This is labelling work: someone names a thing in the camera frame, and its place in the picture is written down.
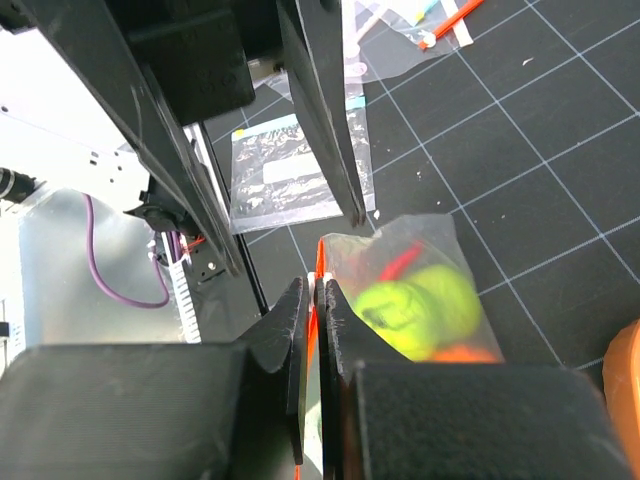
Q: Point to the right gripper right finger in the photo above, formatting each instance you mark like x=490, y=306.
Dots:
x=385, y=417

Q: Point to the slotted cable duct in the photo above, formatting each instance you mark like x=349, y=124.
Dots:
x=184, y=303

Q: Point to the clear bag white label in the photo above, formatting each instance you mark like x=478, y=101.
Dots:
x=276, y=180

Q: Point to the green apple top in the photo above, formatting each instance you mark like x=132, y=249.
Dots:
x=433, y=307

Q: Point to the black grid mat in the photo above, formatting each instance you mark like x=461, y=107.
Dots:
x=529, y=139

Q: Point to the orange zipper clear bag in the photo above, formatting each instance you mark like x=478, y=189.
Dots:
x=356, y=262

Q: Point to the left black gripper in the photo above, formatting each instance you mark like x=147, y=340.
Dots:
x=199, y=52

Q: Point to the orange plastic basket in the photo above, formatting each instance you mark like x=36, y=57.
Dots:
x=621, y=388

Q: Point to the peach fruit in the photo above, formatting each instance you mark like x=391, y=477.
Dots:
x=465, y=354

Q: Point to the red chili pepper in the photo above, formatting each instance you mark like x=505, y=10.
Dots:
x=396, y=268

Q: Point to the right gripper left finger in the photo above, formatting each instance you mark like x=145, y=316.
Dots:
x=232, y=410

